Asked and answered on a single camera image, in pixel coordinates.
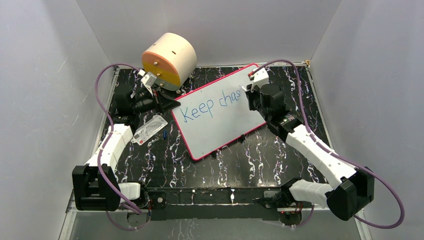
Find round pastel drawer cabinet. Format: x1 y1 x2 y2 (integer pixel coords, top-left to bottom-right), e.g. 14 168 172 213
141 32 197 91

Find pink framed whiteboard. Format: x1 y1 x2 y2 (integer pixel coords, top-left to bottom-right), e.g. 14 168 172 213
171 63 266 161

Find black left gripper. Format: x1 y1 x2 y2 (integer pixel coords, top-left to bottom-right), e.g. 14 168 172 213
132 86 182 117

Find black whiteboard stand foot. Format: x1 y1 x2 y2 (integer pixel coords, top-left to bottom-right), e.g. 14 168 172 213
239 134 246 143
210 150 218 159

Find purple cable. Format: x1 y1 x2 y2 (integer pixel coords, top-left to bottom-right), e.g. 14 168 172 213
249 59 406 230
94 64 150 232

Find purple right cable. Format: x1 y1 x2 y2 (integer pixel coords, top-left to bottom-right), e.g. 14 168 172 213
249 59 406 230

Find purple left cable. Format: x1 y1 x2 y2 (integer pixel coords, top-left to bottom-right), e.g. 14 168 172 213
94 64 150 232

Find clear plastic marker package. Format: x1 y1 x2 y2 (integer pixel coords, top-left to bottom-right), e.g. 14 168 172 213
131 114 168 146

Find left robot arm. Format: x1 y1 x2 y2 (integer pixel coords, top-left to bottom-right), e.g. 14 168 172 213
72 84 181 213

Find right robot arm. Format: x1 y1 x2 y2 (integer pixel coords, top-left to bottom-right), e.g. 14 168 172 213
243 83 375 221

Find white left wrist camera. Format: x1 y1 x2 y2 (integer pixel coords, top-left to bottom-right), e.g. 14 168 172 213
137 69 157 96

